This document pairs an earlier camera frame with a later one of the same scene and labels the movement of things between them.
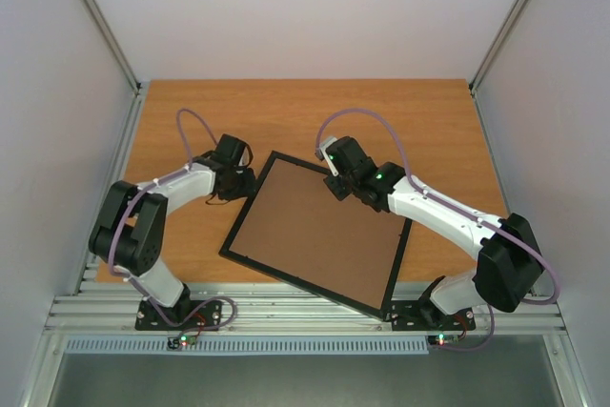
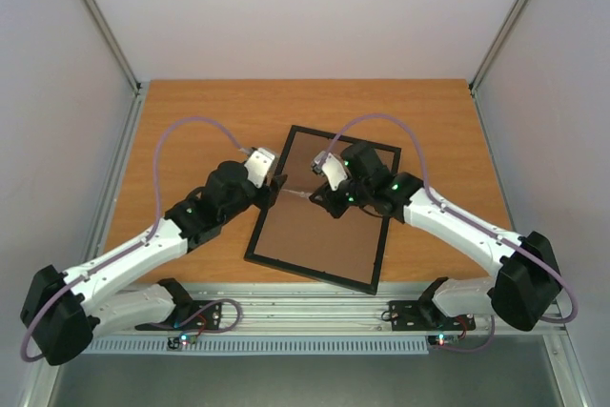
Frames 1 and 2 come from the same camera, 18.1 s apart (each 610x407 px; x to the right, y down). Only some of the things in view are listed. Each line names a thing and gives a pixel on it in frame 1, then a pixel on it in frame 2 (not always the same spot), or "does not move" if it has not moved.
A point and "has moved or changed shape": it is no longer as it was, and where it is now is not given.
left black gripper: [250, 184] to [272, 193]
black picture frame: [295, 230] has moved or changed shape
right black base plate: [425, 315] does not move
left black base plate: [148, 317] does not move
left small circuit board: [183, 340] does not move
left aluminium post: [130, 129] does not move
